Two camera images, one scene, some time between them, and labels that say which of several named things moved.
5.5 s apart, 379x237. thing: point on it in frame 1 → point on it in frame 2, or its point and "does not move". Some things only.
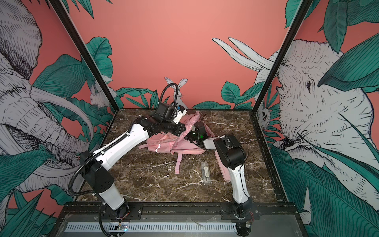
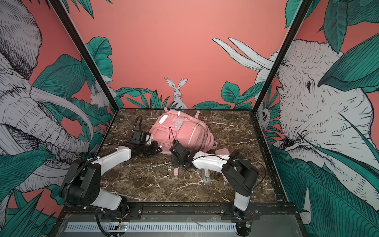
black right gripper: x=188 y=136 → x=175 y=162
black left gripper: x=180 y=130 → x=155 y=149
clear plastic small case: x=206 y=172 does not move
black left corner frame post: x=85 y=52 does not move
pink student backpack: x=179 y=144 does not move
